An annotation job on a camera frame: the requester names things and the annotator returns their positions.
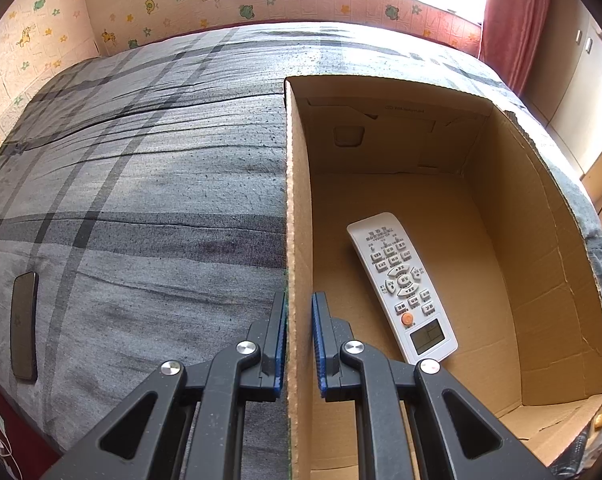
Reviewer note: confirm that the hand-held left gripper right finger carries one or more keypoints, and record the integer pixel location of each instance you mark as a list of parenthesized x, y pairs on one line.
[(319, 345)]

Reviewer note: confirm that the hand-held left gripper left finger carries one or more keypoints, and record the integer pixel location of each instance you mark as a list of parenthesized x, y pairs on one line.
[(280, 345)]

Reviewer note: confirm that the cardboard box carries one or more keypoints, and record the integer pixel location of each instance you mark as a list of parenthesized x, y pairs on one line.
[(531, 260)]

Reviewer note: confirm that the white remote control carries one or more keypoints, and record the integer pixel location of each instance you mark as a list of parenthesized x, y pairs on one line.
[(396, 270)]

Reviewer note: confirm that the grey plaid blanket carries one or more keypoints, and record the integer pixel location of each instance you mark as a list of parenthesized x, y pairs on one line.
[(156, 185)]

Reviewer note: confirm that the dark smartphone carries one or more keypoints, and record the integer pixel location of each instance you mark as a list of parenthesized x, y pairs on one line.
[(25, 325)]

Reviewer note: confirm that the beige wardrobe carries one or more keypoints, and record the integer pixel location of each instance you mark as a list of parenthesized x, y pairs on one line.
[(576, 90)]

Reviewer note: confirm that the red curtain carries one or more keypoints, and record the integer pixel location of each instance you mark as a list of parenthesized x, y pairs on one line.
[(518, 20)]

